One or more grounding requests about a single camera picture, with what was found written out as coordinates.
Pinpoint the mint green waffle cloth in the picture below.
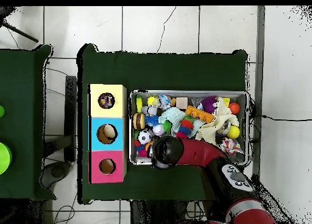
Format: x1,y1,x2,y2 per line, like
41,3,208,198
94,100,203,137
158,107,205,137

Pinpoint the toy hamburger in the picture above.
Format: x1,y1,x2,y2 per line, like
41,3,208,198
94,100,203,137
133,113,146,130

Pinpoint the grey rounded base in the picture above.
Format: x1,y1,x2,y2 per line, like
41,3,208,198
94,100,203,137
40,160,72,189

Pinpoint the black tripod leg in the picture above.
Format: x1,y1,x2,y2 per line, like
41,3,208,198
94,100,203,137
0,6,40,43

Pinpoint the silver wire mesh bin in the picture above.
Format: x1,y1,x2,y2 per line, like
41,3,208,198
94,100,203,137
129,88,250,166

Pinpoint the yellow ball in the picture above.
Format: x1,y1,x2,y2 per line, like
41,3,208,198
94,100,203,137
226,125,241,140

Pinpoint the cream waffle cloth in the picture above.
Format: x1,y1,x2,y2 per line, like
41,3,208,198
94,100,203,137
194,97,239,147

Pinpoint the dark green table cloth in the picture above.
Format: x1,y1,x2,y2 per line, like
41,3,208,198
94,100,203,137
0,44,57,201
77,43,249,205

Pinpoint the wooden box with three holes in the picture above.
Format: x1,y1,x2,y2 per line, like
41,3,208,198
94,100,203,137
87,83,127,184

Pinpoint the small black white soccer ball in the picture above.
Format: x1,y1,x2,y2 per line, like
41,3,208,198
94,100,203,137
137,129,154,145

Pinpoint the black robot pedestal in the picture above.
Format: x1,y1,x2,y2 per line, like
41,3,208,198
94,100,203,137
130,199,208,224

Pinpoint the silver plastic toy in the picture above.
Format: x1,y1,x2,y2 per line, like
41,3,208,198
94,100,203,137
141,105,162,117

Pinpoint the small orange ball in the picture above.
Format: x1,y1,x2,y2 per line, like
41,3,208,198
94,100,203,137
229,101,241,115

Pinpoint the colourful dotted cloth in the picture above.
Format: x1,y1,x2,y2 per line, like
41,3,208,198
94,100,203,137
220,137,244,156
98,93,116,110

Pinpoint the purple spiky monster toy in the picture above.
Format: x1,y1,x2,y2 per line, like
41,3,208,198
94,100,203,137
200,95,219,114

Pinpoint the orange plastic building block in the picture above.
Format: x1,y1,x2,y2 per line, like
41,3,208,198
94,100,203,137
185,105,215,124

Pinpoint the black cable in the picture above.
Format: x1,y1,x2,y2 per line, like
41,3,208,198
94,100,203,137
261,114,312,122

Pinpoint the bright green cup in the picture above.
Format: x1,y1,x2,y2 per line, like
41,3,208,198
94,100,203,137
0,142,12,175

